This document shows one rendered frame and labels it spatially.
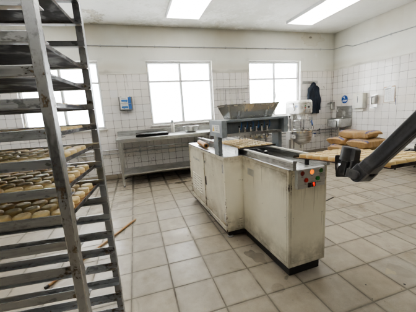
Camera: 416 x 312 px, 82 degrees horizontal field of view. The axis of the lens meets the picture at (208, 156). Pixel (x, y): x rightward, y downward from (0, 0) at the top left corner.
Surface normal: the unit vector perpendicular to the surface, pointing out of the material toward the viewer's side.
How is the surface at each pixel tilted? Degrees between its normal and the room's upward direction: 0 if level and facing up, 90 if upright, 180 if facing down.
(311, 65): 90
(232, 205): 90
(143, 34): 90
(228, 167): 90
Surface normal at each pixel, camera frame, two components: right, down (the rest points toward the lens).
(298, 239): 0.33, 0.15
